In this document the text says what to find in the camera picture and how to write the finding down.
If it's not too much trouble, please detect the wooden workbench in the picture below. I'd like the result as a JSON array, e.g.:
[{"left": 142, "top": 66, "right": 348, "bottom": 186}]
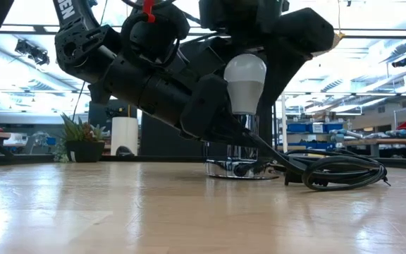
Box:
[{"left": 343, "top": 138, "right": 406, "bottom": 158}]

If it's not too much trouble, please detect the white lightbulb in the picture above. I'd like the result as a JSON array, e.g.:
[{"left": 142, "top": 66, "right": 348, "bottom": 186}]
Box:
[{"left": 223, "top": 52, "right": 268, "bottom": 116}]

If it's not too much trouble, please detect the green succulent plant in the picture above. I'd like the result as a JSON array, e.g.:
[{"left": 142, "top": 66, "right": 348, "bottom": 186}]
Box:
[{"left": 53, "top": 112, "right": 107, "bottom": 163}]

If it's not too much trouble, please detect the black lamp power cord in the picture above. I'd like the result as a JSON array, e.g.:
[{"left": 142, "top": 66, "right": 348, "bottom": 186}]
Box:
[{"left": 233, "top": 132, "right": 390, "bottom": 193}]

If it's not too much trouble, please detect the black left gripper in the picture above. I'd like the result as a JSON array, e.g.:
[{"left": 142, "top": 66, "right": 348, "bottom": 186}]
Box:
[{"left": 137, "top": 73, "right": 259, "bottom": 149}]

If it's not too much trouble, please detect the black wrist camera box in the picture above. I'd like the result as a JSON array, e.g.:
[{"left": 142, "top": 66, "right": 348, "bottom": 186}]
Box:
[{"left": 121, "top": 2, "right": 191, "bottom": 68}]

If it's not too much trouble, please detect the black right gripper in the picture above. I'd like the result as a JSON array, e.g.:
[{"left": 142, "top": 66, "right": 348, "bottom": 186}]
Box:
[{"left": 180, "top": 0, "right": 336, "bottom": 106}]

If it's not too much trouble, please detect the small black dome object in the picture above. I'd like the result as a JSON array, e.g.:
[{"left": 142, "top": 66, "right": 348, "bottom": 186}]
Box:
[{"left": 115, "top": 145, "right": 136, "bottom": 157}]

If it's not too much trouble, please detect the white cylinder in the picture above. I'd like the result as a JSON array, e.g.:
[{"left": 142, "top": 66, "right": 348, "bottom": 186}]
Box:
[{"left": 110, "top": 116, "right": 140, "bottom": 157}]

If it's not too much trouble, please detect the round tan disc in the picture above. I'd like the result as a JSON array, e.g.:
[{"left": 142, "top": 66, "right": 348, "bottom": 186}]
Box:
[{"left": 312, "top": 31, "right": 345, "bottom": 57}]

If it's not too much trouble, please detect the long blue storage bin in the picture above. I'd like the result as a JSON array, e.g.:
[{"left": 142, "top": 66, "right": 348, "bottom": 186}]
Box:
[{"left": 286, "top": 141, "right": 338, "bottom": 151}]

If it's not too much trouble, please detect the chrome lamp base with socket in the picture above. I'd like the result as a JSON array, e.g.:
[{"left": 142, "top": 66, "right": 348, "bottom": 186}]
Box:
[{"left": 204, "top": 113, "right": 281, "bottom": 180}]

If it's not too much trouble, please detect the black braided cable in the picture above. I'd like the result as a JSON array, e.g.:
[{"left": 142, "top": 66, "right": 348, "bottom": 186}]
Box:
[{"left": 120, "top": 12, "right": 182, "bottom": 70}]

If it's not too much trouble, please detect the red strap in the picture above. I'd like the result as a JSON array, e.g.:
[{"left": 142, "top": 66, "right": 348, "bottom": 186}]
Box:
[{"left": 142, "top": 0, "right": 156, "bottom": 24}]

